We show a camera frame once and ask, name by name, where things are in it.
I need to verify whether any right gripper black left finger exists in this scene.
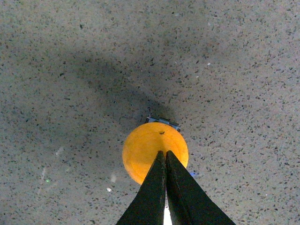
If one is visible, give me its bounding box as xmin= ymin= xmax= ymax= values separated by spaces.
xmin=117 ymin=151 xmax=166 ymax=225

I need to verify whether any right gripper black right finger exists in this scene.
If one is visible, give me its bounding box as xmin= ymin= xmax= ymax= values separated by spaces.
xmin=165 ymin=151 xmax=235 ymax=225

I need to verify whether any yellow push button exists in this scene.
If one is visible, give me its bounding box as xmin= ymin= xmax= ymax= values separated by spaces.
xmin=122 ymin=116 xmax=189 ymax=185

